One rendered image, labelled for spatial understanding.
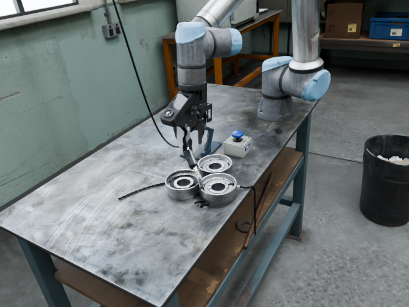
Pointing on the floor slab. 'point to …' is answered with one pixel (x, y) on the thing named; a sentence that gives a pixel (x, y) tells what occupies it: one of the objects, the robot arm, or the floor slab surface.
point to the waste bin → (385, 180)
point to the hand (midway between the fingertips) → (188, 153)
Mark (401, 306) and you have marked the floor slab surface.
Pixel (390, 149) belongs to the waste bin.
